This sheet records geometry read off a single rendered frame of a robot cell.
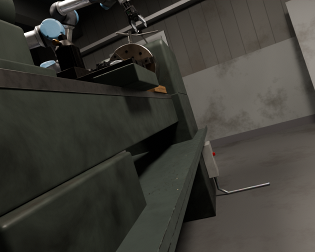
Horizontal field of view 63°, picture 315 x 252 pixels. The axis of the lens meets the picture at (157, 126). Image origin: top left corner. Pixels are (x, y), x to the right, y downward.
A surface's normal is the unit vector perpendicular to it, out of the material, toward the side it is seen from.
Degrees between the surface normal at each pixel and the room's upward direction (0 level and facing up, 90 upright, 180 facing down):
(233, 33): 90
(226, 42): 90
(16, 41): 90
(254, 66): 90
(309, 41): 79
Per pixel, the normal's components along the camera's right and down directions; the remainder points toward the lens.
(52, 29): 0.32, -0.09
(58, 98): 0.93, -0.29
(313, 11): -0.40, -0.06
